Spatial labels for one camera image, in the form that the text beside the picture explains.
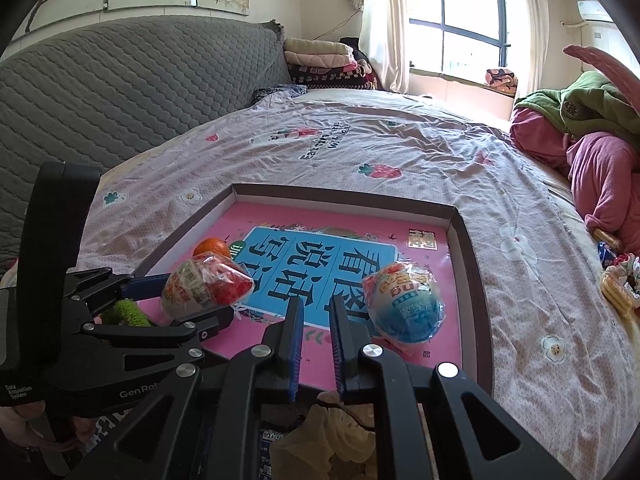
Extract tan biscuit packet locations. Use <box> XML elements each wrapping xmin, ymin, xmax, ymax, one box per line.
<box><xmin>594</xmin><ymin>227</ymin><xmax>623</xmax><ymax>253</ymax></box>

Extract red white toy egg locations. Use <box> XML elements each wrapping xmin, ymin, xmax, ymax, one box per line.
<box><xmin>160</xmin><ymin>254</ymin><xmax>256</xmax><ymax>320</ymax></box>

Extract small blue wrapper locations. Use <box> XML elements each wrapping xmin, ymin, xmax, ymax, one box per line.
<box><xmin>597</xmin><ymin>241</ymin><xmax>621</xmax><ymax>268</ymax></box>

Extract person's left hand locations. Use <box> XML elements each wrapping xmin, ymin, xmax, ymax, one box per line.
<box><xmin>0</xmin><ymin>402</ymin><xmax>98</xmax><ymax>456</ymax></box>

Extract white sheer curtain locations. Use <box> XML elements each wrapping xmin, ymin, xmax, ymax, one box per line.
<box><xmin>515</xmin><ymin>0</ymin><xmax>551</xmax><ymax>98</ymax></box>
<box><xmin>360</xmin><ymin>0</ymin><xmax>413</xmax><ymax>93</ymax></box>

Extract yellow wafer biscuit packet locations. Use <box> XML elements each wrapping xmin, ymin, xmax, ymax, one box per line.
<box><xmin>600</xmin><ymin>267</ymin><xmax>640</xmax><ymax>318</ymax></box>

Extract cream mesh drawstring bag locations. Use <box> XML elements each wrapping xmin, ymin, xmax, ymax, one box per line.
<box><xmin>282</xmin><ymin>391</ymin><xmax>377</xmax><ymax>480</ymax></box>

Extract dark clothes pile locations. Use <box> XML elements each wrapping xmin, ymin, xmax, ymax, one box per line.
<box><xmin>339</xmin><ymin>36</ymin><xmax>371</xmax><ymax>61</ymax></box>

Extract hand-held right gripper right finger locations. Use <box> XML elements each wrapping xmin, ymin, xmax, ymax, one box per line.
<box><xmin>328</xmin><ymin>296</ymin><xmax>576</xmax><ymax>480</ymax></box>

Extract blue yellow toy egg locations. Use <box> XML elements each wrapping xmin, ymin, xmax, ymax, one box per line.
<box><xmin>361</xmin><ymin>260</ymin><xmax>445</xmax><ymax>346</ymax></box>

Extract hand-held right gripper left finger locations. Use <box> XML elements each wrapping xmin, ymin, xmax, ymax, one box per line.
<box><xmin>65</xmin><ymin>296</ymin><xmax>306</xmax><ymax>480</ymax></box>

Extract orange tangerine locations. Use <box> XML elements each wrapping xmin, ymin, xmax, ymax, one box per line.
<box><xmin>192</xmin><ymin>237</ymin><xmax>233</xmax><ymax>261</ymax></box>

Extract white air conditioner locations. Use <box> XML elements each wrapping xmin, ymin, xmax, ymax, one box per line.
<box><xmin>576</xmin><ymin>0</ymin><xmax>616</xmax><ymax>23</ymax></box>

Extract colourful frilly scrunchie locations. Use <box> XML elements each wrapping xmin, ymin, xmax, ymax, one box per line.
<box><xmin>614</xmin><ymin>254</ymin><xmax>640</xmax><ymax>291</ymax></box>

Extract dark patterned folded blanket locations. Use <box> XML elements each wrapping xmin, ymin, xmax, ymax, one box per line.
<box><xmin>290</xmin><ymin>62</ymin><xmax>378</xmax><ymax>92</ymax></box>

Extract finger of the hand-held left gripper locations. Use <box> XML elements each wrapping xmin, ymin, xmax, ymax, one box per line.
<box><xmin>80</xmin><ymin>305</ymin><xmax>236</xmax><ymax>348</ymax></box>
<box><xmin>64</xmin><ymin>267</ymin><xmax>175</xmax><ymax>311</ymax></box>

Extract grey cardboard box tray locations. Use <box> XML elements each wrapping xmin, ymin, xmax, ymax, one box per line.
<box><xmin>132</xmin><ymin>182</ymin><xmax>493</xmax><ymax>396</ymax></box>

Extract cream folded blanket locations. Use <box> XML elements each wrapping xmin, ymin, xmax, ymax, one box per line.
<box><xmin>283</xmin><ymin>37</ymin><xmax>353</xmax><ymax>58</ymax></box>

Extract black framed window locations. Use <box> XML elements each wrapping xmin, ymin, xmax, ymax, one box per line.
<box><xmin>407</xmin><ymin>0</ymin><xmax>521</xmax><ymax>81</ymax></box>

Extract floral folded cloth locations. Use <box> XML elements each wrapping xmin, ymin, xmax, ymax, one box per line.
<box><xmin>484</xmin><ymin>67</ymin><xmax>519</xmax><ymax>93</ymax></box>

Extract grey quilted headboard cover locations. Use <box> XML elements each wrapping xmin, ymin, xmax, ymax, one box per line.
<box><xmin>0</xmin><ymin>14</ymin><xmax>293</xmax><ymax>266</ymax></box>

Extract pink fleece garment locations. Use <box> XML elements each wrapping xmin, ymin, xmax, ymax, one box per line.
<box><xmin>567</xmin><ymin>132</ymin><xmax>640</xmax><ymax>256</ymax></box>

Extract grey floral cloth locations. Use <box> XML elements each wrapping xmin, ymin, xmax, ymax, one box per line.
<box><xmin>252</xmin><ymin>84</ymin><xmax>308</xmax><ymax>103</ymax></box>

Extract green fuzzy scrunchie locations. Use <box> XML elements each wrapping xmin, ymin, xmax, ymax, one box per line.
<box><xmin>100</xmin><ymin>297</ymin><xmax>153</xmax><ymax>328</ymax></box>

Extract pile of pink green quilts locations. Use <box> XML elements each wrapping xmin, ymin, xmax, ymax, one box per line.
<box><xmin>509</xmin><ymin>44</ymin><xmax>640</xmax><ymax>181</ymax></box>

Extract blue snack packet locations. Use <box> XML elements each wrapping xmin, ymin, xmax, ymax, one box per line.
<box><xmin>260</xmin><ymin>427</ymin><xmax>288</xmax><ymax>480</ymax></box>

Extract green fleece garment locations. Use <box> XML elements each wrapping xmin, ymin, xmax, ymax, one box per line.
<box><xmin>512</xmin><ymin>70</ymin><xmax>640</xmax><ymax>153</ymax></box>

